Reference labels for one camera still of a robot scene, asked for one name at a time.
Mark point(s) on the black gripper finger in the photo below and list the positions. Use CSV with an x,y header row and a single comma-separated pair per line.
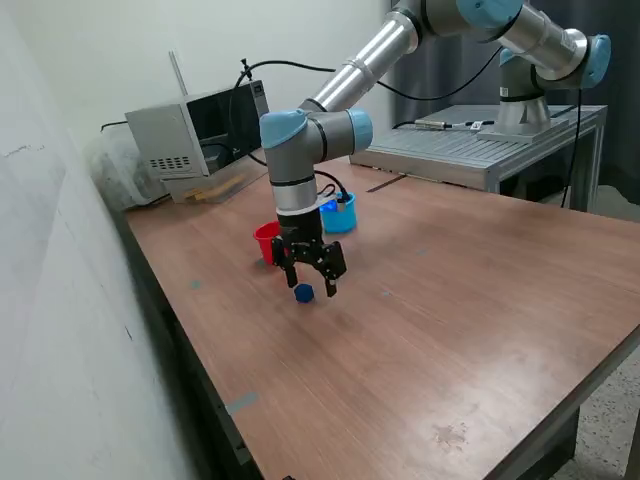
x,y
289,265
332,262

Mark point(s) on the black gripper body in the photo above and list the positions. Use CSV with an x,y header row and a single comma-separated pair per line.
x,y
301,230

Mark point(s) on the blue cube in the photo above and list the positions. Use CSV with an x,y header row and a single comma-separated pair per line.
x,y
303,294

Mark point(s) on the silver blue-jointed robot arm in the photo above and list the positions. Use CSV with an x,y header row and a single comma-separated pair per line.
x,y
295,165

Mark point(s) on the red plastic cup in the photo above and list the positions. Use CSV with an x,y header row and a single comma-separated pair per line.
x,y
264,245

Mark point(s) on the blue plastic cup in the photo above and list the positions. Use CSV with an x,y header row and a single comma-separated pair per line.
x,y
346,222

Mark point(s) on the dark flat strip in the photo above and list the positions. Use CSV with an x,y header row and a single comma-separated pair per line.
x,y
385,183

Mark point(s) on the large grey tape strip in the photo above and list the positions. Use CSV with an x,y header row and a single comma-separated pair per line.
x,y
241,403

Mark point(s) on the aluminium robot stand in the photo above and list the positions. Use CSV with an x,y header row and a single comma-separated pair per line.
x,y
440,150

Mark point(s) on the silver microwave oven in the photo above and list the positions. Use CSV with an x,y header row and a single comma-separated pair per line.
x,y
165,130

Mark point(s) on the crumpled clear plastic bag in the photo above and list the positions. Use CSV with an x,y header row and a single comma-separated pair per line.
x,y
115,170

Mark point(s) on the thin white rod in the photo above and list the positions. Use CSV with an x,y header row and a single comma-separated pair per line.
x,y
178,72

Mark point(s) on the dark grey curtain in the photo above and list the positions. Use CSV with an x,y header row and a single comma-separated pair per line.
x,y
450,65

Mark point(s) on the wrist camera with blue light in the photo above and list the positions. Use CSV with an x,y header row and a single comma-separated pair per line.
x,y
330,205

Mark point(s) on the black ball head mount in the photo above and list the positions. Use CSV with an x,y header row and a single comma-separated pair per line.
x,y
245,70

